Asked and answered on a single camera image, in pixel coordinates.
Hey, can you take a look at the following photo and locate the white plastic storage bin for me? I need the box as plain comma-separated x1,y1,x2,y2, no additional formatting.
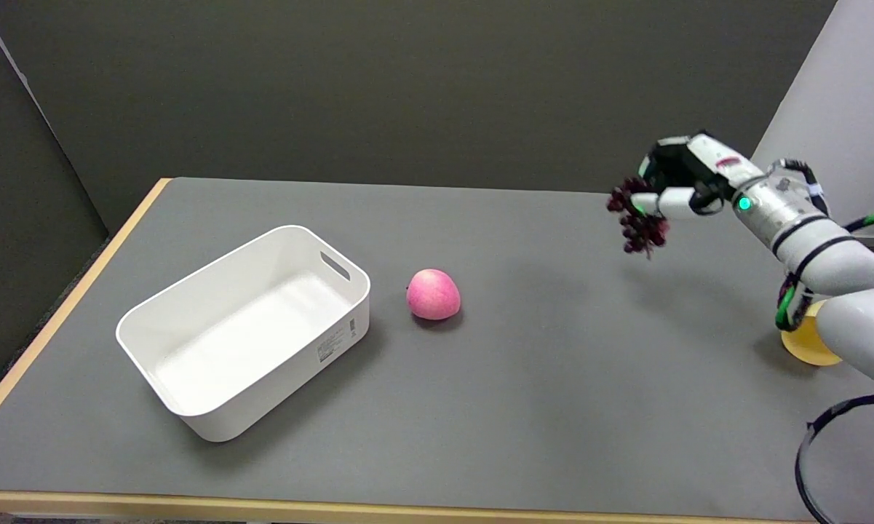
116,225,371,443

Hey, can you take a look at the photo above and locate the dark red grape bunch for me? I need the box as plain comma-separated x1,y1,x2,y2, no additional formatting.
606,176,670,258

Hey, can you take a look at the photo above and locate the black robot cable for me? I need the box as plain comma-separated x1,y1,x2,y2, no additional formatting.
795,391,874,524

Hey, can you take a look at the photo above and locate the yellow plastic cup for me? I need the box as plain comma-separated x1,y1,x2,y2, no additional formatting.
781,302,842,367

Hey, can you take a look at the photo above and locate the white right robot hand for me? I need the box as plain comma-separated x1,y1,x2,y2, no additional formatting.
630,132,765,221

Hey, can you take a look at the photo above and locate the pink apple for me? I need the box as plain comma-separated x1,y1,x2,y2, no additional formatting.
406,269,461,321

